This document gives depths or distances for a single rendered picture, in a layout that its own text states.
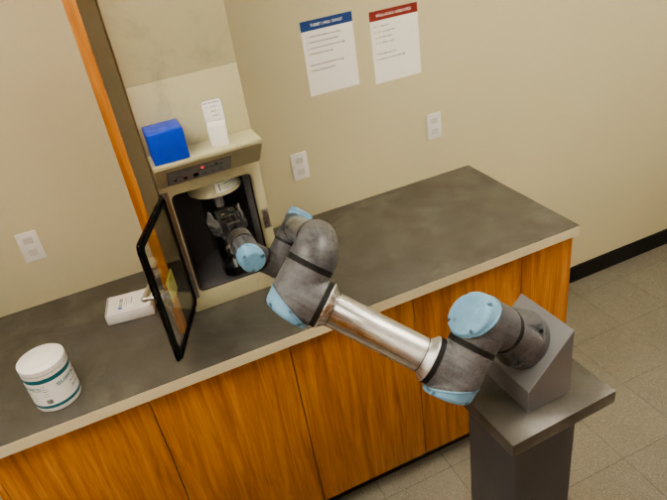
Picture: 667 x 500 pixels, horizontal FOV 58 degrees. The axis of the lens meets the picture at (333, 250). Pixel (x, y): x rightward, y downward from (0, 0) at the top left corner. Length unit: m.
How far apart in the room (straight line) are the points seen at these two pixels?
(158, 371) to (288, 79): 1.16
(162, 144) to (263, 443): 1.06
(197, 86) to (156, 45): 0.15
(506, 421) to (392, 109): 1.45
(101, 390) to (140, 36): 1.01
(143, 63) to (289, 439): 1.31
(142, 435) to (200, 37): 1.18
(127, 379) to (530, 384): 1.14
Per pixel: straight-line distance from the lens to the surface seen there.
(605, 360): 3.19
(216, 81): 1.83
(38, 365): 1.88
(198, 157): 1.75
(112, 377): 1.96
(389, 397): 2.27
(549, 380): 1.57
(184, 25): 1.79
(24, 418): 1.98
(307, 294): 1.36
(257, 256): 1.70
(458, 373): 1.41
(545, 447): 1.75
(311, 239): 1.38
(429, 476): 2.65
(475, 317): 1.39
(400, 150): 2.64
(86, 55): 1.68
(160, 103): 1.81
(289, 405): 2.09
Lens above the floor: 2.10
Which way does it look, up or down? 31 degrees down
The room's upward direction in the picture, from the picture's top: 9 degrees counter-clockwise
